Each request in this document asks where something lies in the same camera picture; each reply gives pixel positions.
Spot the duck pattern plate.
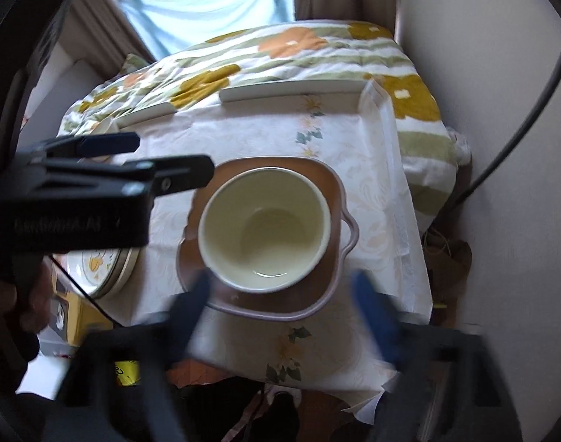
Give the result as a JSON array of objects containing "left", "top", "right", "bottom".
[{"left": 63, "top": 249, "right": 140, "bottom": 299}]

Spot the floral striped quilt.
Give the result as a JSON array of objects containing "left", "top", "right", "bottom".
[{"left": 59, "top": 20, "right": 470, "bottom": 232}]

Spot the white tray rail left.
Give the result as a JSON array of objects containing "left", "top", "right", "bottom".
[{"left": 112, "top": 102, "right": 177, "bottom": 131}]

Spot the pink square baking dish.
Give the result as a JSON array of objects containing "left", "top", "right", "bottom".
[{"left": 177, "top": 157, "right": 359, "bottom": 321}]

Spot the grey headboard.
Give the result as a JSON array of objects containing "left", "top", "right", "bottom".
[{"left": 18, "top": 44, "right": 104, "bottom": 148}]

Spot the black curved stand pole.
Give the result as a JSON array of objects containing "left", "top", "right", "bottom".
[{"left": 446, "top": 50, "right": 561, "bottom": 214}]

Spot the cream round bowl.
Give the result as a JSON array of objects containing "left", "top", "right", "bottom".
[{"left": 198, "top": 166, "right": 331, "bottom": 293}]

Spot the person's left hand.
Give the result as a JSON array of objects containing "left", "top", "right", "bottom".
[{"left": 0, "top": 257, "right": 53, "bottom": 337}]

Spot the light blue cloth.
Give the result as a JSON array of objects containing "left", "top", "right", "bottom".
[{"left": 118, "top": 0, "right": 295, "bottom": 60}]

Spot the left brown curtain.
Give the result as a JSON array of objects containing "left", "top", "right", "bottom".
[{"left": 60, "top": 0, "right": 154, "bottom": 80}]

